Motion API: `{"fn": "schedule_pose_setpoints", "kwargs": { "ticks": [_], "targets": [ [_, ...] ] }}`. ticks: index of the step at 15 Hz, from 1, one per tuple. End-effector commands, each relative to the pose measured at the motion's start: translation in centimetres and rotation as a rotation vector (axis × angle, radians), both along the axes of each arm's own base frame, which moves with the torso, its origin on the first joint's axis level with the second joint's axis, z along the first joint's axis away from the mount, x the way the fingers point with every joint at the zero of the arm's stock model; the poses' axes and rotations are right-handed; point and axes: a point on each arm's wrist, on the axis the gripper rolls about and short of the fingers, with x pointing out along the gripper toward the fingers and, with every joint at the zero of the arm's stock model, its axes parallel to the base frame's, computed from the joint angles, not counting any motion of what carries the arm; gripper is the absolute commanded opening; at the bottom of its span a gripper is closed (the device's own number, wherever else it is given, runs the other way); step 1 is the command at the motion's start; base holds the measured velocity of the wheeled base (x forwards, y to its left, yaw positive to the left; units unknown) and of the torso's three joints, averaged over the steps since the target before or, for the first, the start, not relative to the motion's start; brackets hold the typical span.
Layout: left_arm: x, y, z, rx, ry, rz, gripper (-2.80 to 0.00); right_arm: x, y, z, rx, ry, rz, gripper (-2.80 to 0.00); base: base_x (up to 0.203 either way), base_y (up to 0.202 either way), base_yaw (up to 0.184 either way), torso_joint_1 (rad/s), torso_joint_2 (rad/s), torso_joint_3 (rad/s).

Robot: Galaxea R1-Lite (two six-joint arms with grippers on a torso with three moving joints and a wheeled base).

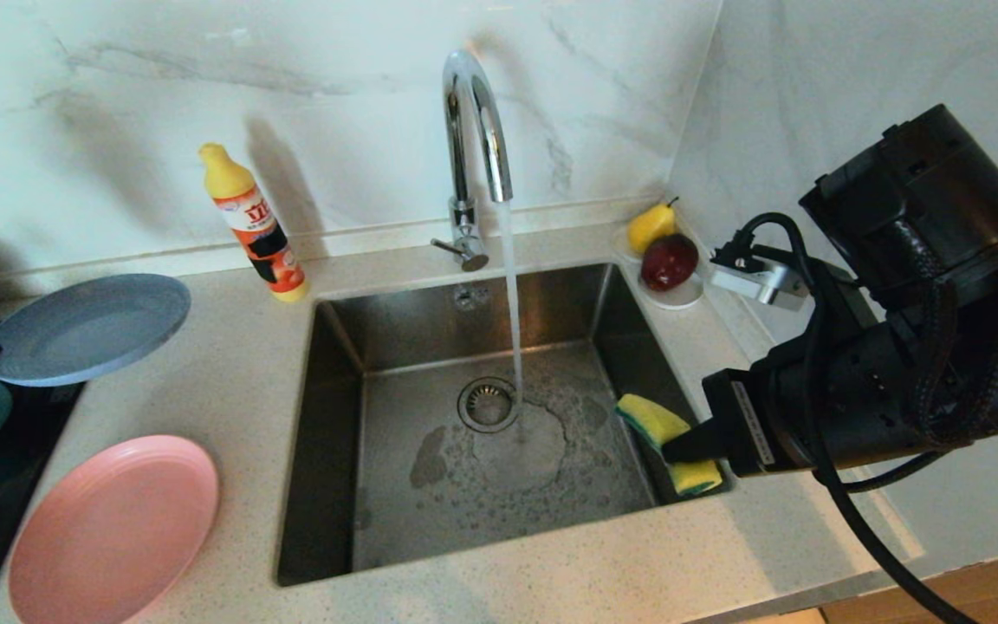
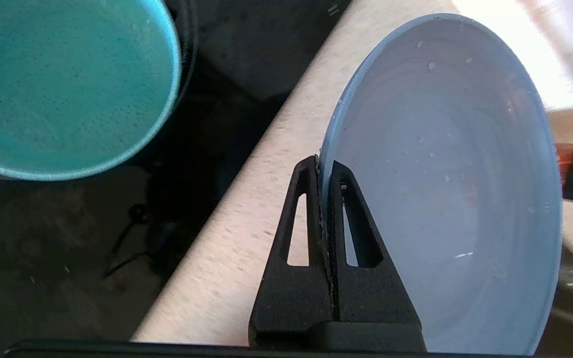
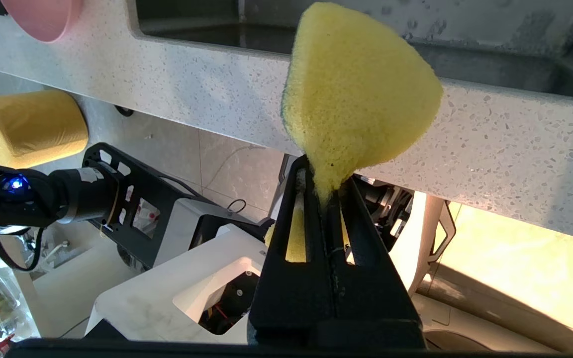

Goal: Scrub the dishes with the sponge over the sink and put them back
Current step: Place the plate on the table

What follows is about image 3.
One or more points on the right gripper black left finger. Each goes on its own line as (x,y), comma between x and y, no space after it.
(291,298)

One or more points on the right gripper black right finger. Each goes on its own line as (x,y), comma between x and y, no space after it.
(371,293)

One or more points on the yellow green sponge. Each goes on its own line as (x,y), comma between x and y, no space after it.
(356,89)

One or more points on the pink plastic plate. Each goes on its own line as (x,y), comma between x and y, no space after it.
(43,17)

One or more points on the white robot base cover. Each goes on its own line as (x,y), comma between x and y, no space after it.
(142,298)

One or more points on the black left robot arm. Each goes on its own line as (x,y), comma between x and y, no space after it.
(67,196)

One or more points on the stainless steel sink basin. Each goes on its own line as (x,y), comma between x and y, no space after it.
(490,30)

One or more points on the wooden cabinet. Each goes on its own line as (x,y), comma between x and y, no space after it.
(515,278)

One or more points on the yellow padded cushion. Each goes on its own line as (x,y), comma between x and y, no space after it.
(28,127)

